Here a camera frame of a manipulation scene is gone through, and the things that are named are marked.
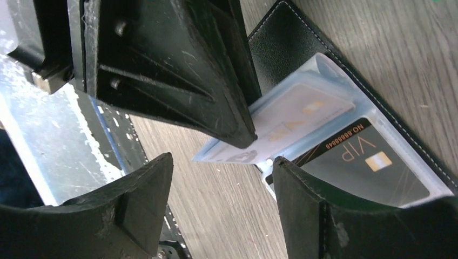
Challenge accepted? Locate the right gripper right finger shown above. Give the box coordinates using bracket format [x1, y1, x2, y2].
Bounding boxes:
[273, 157, 457, 258]

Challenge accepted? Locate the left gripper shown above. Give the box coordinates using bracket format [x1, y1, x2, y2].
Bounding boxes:
[7, 0, 74, 94]

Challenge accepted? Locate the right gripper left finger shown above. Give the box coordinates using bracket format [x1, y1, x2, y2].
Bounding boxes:
[1, 153, 173, 258]

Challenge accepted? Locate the black card holder wallet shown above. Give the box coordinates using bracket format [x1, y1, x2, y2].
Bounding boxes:
[194, 1, 457, 207]

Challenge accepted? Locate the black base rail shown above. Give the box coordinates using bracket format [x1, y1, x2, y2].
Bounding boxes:
[76, 90, 192, 258]

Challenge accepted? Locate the black credit card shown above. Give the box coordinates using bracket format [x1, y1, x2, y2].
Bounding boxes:
[292, 118, 430, 207]

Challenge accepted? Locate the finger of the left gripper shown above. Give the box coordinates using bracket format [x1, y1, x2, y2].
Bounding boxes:
[83, 1, 261, 148]

